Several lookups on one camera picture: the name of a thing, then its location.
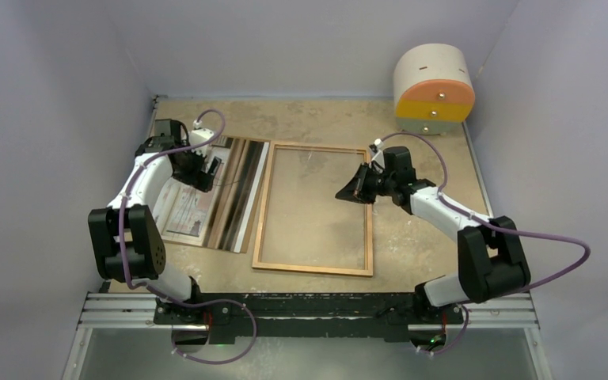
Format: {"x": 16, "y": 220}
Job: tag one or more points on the round pastel drawer cabinet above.
{"x": 432, "y": 90}

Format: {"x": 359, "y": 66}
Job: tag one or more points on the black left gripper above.
{"x": 200, "y": 180}

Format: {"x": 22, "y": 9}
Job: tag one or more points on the wooden picture frame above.
{"x": 262, "y": 210}

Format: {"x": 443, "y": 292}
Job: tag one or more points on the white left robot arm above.
{"x": 127, "y": 244}

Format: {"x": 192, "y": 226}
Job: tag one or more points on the brown frame backing board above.
{"x": 246, "y": 231}

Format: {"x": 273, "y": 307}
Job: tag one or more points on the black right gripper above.
{"x": 356, "y": 189}

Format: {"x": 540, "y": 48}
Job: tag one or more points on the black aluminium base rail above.
{"x": 392, "y": 317}

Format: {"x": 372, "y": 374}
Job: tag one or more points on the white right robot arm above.
{"x": 491, "y": 259}

